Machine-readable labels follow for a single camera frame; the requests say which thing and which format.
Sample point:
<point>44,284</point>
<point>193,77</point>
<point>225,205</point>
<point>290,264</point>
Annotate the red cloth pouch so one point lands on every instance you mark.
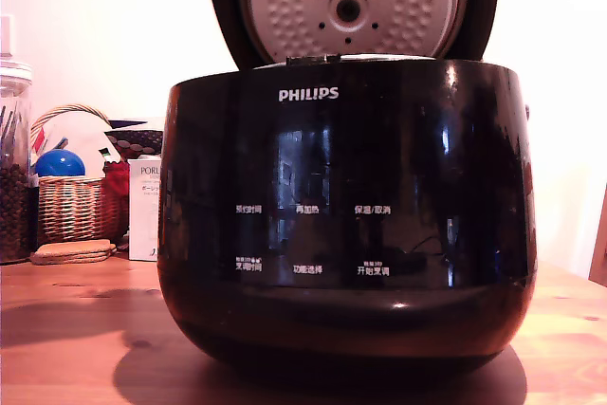
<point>117,179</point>

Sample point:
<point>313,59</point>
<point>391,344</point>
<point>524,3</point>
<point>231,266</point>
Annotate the black rice cooker lid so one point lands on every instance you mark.
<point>227,6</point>

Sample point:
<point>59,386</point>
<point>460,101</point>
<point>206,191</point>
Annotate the silver inner pot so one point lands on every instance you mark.
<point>384,57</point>

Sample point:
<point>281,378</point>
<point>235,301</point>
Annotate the white printed carton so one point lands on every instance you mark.
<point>144,215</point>

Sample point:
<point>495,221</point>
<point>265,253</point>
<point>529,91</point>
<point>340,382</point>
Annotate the blue ball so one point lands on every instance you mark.
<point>59,163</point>

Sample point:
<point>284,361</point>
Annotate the dark dotted bowl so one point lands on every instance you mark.
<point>137,139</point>

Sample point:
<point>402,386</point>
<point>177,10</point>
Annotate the glass jar with coffee beans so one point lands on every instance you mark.
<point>13,196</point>

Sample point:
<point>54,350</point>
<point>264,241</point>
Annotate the black Philips rice cooker body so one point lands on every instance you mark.
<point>341,163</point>

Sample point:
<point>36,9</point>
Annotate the white paper card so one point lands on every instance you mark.
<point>83,132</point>

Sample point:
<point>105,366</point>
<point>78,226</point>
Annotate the cork coaster stack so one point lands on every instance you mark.
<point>73,252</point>

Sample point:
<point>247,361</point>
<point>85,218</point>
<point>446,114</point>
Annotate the woven wicker basket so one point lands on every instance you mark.
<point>73,208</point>

